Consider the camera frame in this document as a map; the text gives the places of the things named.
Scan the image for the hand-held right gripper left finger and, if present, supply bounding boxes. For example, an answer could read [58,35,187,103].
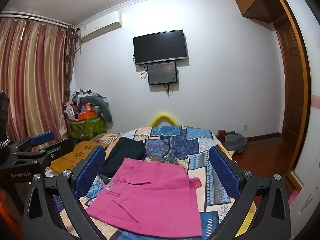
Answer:
[22,145,118,240]

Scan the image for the yellow foam tube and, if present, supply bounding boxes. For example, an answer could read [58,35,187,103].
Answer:
[149,112,181,127]

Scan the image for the wooden door frame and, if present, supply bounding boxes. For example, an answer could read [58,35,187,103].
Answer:
[269,0,312,189]

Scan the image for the wooden overhead cabinet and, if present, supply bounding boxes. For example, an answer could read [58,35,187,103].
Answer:
[234,0,278,24]

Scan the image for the grey plush toy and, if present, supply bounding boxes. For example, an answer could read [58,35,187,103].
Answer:
[84,96,113,123]

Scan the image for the wooden door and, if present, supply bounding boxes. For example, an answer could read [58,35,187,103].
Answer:
[274,14,304,173]

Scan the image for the small black monitor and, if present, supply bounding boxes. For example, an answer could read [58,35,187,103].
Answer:
[147,61,178,86]

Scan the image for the pink pants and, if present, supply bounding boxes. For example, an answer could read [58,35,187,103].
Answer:
[85,157,203,237]

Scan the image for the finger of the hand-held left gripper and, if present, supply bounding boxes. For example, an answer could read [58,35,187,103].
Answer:
[11,139,76,167]
[10,131,55,155]

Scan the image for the orange box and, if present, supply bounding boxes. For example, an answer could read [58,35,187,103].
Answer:
[75,111,97,121]

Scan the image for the pile of clutter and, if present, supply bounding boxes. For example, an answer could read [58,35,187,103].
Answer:
[64,89,110,117]

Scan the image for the pink object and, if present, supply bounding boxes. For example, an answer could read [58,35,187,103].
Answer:
[287,189,299,207]

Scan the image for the small wooden stool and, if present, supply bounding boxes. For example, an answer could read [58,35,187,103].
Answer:
[216,129,227,144]

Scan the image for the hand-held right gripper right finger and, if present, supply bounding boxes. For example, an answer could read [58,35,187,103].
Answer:
[207,146,292,240]

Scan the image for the striped cloth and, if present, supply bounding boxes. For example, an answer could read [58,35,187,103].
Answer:
[94,132,123,146]

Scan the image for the dark pants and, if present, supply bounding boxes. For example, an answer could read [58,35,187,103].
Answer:
[98,137,147,180]

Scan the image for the white air conditioner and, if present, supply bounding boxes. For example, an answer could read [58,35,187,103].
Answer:
[78,11,123,43]

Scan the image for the white wardrobe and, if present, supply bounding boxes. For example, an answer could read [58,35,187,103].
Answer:
[277,0,320,230]

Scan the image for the grey bag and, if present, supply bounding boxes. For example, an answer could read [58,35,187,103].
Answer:
[225,131,248,155]

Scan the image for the patchwork bedspread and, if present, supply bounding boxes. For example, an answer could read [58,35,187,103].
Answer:
[54,126,258,240]

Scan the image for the green storage box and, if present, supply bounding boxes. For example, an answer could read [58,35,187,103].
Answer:
[66,116,107,140]

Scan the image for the striped pink curtain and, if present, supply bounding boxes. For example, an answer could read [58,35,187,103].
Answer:
[0,17,78,143]

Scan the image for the curtain rod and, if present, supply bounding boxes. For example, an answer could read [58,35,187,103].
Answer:
[0,15,69,28]

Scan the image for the black wall television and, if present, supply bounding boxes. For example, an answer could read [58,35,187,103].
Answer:
[133,29,188,66]

